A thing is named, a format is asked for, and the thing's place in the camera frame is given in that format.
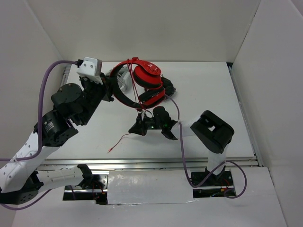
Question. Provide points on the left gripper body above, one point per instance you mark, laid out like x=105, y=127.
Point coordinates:
x=94, y=91

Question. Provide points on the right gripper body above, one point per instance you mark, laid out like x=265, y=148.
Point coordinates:
x=147, y=123

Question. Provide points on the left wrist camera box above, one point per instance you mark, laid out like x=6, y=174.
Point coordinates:
x=91, y=69

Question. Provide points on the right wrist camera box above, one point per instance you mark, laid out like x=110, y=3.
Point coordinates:
x=142, y=114

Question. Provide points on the white cover plate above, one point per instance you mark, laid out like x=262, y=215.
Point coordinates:
x=148, y=187

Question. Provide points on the red and black headphones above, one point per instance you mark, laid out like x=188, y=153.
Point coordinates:
x=146, y=75

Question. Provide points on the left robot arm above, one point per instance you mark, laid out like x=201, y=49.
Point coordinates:
x=73, y=105

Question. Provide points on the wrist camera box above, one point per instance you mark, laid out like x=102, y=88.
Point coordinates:
x=91, y=69
x=142, y=114

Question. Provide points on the aluminium rail frame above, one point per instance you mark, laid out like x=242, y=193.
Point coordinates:
x=105, y=144

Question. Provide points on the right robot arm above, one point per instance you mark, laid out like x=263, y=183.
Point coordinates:
x=214, y=133

